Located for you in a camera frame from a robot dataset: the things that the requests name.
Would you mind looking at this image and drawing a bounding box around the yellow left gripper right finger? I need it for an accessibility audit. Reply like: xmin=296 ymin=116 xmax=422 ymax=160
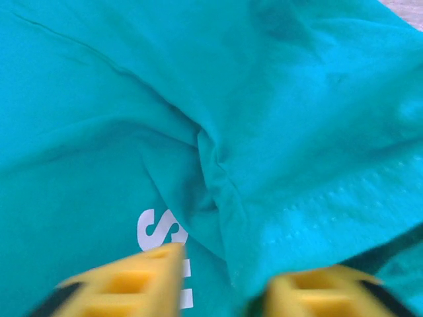
xmin=247 ymin=264 xmax=410 ymax=317

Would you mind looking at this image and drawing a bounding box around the teal t-shirt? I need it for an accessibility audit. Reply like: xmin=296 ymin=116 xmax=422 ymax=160
xmin=0 ymin=0 xmax=423 ymax=317

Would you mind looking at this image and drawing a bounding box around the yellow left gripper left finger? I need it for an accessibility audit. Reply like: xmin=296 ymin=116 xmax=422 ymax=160
xmin=29 ymin=243 xmax=186 ymax=317

